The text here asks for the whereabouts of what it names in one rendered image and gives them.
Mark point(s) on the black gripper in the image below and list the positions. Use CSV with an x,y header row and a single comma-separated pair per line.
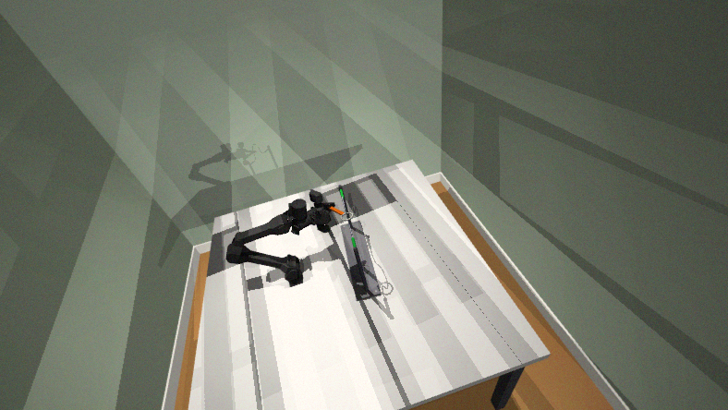
x,y
316,197

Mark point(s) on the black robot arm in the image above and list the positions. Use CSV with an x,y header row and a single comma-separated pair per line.
x,y
296,217

